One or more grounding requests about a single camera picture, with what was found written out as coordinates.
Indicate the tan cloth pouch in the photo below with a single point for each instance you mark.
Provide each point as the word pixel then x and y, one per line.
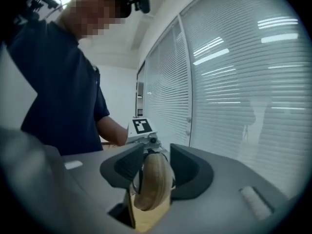
pixel 153 179

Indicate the person's left forearm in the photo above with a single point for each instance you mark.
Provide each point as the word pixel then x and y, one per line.
pixel 112 130

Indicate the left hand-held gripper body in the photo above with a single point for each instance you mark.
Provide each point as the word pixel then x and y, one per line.
pixel 141 127

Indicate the person's head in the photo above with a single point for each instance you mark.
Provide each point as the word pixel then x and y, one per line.
pixel 92 8

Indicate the person's dark shirt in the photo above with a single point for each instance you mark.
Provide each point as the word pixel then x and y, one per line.
pixel 61 94

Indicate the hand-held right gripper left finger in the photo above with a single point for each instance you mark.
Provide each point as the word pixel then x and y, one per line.
pixel 85 191

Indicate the black body-worn device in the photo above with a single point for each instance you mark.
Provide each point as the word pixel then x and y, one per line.
pixel 39 2

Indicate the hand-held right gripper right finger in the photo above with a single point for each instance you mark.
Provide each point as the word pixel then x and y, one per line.
pixel 219 203

